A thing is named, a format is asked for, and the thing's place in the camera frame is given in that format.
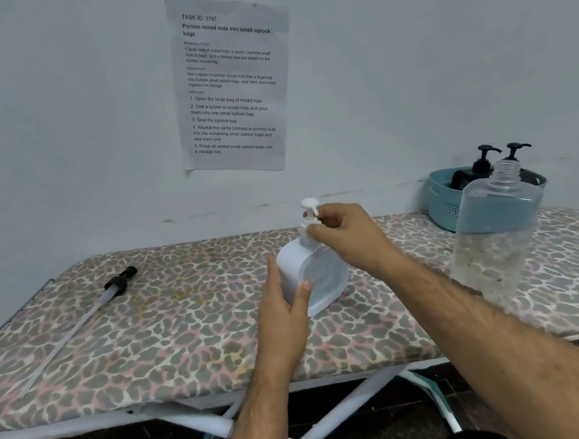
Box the person's left hand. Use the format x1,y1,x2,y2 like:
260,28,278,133
239,250,328,384

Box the person's right hand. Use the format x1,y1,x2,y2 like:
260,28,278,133
301,193,409,293

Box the white pump head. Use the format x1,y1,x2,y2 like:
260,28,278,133
294,196,325,238

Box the white plastic bottle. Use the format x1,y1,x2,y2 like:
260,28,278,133
270,213,358,323

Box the person's right forearm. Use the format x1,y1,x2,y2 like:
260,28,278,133
379,216,579,439

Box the person's left forearm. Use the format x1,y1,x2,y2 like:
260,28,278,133
183,356,320,439

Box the teal plastic basket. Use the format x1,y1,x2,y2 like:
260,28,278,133
421,151,553,237

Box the leopard print ironing board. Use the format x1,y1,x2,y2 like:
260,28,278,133
0,170,579,439

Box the white metal board legs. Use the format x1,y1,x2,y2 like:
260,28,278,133
127,350,466,439

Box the black pump bottle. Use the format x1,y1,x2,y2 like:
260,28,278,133
444,141,508,194
501,139,543,190

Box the large clear plastic bottle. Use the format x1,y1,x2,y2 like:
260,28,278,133
431,153,557,317

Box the printed white paper sheet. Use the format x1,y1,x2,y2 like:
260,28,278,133
155,0,317,187

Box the black pump with long tube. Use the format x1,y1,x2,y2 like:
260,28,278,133
3,265,156,395

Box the grey wire iron rest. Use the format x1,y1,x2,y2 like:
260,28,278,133
0,278,67,362

